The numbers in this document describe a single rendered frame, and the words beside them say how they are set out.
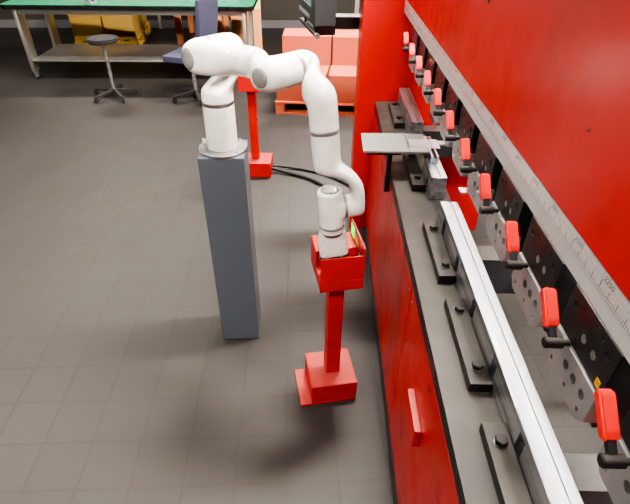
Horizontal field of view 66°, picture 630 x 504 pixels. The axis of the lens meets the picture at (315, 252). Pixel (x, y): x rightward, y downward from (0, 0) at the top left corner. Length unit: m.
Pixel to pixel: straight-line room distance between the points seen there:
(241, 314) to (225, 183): 0.72
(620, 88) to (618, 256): 0.23
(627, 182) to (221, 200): 1.56
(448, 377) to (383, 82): 1.97
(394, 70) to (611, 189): 2.18
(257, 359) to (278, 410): 0.31
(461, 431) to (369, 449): 1.00
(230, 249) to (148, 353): 0.72
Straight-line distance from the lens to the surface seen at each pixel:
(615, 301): 0.78
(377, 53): 2.84
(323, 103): 1.45
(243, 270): 2.22
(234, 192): 2.00
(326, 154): 1.49
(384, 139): 2.10
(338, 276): 1.73
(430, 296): 1.47
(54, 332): 2.85
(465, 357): 1.28
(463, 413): 1.21
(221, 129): 1.92
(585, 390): 0.85
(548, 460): 1.09
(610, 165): 0.80
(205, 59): 1.78
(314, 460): 2.11
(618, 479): 0.81
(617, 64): 0.83
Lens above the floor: 1.83
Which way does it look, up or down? 37 degrees down
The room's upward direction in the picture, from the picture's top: 1 degrees clockwise
